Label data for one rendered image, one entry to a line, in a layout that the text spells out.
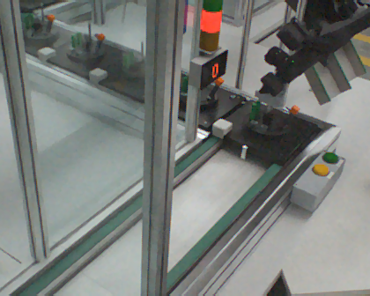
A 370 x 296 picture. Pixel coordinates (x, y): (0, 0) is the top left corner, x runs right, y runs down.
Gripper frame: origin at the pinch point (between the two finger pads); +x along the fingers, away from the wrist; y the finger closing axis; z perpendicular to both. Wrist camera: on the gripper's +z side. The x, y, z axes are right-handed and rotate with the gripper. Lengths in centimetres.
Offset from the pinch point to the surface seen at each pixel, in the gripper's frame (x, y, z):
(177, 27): -52, 82, 13
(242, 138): 12.6, 10.1, -7.7
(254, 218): 2.4, 36.3, -23.0
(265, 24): 51, -98, 22
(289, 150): 4.4, 6.4, -18.2
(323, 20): -9.3, -29.0, 5.4
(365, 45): 120, -317, -30
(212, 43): -7.4, 20.3, 17.3
